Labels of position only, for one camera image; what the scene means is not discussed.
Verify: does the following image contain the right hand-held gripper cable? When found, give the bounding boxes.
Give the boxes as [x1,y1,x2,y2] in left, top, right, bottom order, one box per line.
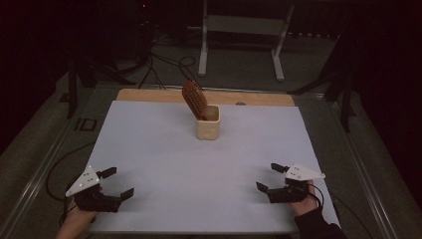
[310,182,373,239]

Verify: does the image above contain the person's right hand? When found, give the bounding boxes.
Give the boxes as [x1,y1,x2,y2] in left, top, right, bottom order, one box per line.
[289,179,319,217]

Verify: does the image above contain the white table sheet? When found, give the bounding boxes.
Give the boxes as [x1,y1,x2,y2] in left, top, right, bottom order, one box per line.
[87,100,341,235]

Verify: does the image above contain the person's left hand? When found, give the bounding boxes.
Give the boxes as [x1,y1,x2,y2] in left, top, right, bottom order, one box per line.
[54,204,100,239]

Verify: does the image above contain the left hand-held gripper cable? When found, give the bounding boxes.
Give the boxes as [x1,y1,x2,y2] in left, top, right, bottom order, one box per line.
[59,194,79,227]

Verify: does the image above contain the black stand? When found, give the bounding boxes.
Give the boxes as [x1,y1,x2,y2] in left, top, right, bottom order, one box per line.
[65,54,98,120]
[287,33,358,133]

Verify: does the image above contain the long black cable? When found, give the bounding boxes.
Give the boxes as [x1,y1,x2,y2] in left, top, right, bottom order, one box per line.
[45,140,98,203]

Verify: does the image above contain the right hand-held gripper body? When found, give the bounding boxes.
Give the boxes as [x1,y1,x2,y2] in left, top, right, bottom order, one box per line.
[266,162,326,204]

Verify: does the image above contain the hand-held gripper cable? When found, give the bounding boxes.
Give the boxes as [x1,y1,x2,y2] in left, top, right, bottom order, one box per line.
[310,182,373,239]
[59,194,79,227]

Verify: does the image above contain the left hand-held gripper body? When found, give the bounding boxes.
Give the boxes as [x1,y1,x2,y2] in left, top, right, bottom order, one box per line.
[65,164,122,214]

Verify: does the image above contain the cream square cup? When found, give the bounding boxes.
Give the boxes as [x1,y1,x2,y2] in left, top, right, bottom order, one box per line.
[195,105,222,140]

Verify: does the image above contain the white metal stand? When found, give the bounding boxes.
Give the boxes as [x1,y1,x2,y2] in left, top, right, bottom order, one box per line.
[197,0,296,83]

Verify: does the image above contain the black floor cables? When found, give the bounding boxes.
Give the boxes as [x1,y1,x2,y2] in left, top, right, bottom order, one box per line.
[137,53,205,93]

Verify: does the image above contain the brown wooden paddle hairbrush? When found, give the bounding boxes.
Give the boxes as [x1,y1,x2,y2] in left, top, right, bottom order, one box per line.
[181,79,209,121]

